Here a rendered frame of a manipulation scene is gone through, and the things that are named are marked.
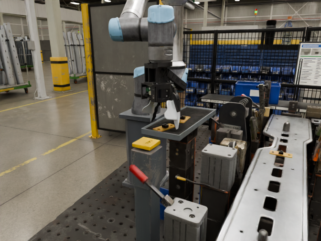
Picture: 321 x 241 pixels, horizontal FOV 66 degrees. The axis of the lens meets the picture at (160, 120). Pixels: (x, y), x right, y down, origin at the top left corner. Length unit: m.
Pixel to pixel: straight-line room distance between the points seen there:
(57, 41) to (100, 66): 4.82
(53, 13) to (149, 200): 8.09
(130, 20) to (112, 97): 2.97
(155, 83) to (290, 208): 0.51
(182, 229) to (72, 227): 0.66
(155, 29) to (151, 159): 0.36
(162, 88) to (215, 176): 0.32
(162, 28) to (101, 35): 3.09
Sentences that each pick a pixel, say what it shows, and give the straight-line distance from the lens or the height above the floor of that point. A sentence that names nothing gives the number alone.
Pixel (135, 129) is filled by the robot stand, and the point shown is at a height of 1.03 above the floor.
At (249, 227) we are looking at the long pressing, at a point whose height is 1.00.
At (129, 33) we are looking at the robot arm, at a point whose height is 1.46.
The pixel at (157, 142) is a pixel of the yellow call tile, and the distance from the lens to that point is 0.71.
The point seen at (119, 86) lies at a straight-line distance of 3.69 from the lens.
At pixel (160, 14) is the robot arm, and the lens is 0.74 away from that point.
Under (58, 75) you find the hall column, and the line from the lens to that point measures 8.57.
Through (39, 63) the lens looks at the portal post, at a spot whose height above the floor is 0.98.
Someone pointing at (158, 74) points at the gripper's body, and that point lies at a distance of 0.74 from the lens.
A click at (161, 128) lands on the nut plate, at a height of 1.16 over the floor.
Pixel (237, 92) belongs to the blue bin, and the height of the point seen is 1.10.
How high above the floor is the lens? 1.42
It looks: 17 degrees down
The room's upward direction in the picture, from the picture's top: straight up
